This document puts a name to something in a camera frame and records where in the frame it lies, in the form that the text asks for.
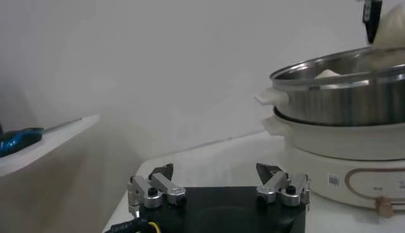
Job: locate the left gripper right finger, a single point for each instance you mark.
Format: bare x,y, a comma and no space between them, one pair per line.
284,190

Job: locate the white steamed baozi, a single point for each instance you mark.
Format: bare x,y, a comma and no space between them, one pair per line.
392,28
327,74

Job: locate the white electric cooker pot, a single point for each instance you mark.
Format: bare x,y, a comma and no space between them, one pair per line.
316,148

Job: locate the small white side table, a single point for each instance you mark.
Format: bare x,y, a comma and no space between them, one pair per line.
47,145

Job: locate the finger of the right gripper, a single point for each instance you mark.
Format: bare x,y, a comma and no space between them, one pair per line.
371,19

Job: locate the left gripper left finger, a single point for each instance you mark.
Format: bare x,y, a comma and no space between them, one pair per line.
152,193

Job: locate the blue computer mouse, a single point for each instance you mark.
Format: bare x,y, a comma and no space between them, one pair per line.
17,142

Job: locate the perforated steel steamer basket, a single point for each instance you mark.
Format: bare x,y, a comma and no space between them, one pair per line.
332,104

